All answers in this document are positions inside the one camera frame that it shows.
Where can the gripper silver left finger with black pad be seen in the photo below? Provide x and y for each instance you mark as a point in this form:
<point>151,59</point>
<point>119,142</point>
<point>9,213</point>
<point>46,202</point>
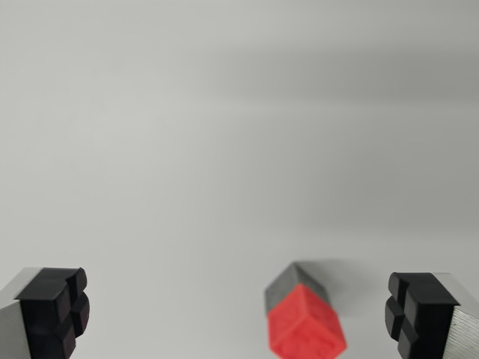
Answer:
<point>41,318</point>

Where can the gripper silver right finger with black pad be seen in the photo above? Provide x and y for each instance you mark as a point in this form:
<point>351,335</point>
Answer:
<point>430,318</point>

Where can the grey cube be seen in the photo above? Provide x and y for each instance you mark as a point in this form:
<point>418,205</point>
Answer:
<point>284,284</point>

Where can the red studded cube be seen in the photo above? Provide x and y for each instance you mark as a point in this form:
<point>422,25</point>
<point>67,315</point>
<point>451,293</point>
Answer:
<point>305,325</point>

